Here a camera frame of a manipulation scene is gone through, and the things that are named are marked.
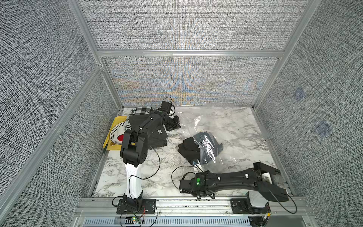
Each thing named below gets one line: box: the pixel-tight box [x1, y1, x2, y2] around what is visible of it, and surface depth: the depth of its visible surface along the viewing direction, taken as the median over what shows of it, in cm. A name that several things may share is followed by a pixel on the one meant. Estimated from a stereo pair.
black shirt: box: [177, 131, 224, 166], surface depth 87 cm
